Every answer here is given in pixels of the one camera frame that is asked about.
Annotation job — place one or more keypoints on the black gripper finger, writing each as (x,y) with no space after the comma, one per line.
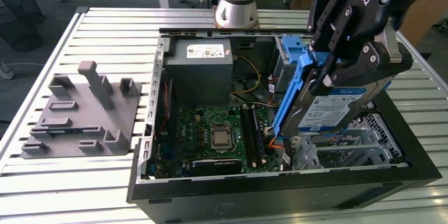
(377,66)
(332,19)

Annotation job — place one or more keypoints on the hard disk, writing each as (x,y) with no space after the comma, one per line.
(325,113)

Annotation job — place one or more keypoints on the metal disk bay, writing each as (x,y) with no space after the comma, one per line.
(349,148)

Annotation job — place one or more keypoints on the wooden cabinet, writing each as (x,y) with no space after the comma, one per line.
(431,19)

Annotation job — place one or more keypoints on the blue plastic drive latch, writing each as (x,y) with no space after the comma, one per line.
(292,45)

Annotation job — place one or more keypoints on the metal optical drive cage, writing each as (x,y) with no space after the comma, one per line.
(281,74)

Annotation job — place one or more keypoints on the grey power supply unit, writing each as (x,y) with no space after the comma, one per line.
(199,82)

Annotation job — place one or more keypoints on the black RAM stick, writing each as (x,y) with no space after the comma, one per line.
(248,134)

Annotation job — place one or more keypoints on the green motherboard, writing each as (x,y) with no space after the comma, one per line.
(224,115)

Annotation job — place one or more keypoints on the silver CPU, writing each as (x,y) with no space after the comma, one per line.
(220,138)

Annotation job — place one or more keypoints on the black graphics card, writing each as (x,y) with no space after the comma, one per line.
(216,167)

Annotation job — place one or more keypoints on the black open PC case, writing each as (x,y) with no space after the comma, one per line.
(244,197)

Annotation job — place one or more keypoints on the grey parts rack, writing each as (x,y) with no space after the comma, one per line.
(87,119)

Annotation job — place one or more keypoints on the black mesh wastebasket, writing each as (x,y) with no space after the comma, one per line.
(20,19)

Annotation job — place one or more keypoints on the grey stand foot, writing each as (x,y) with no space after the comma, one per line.
(5,73)

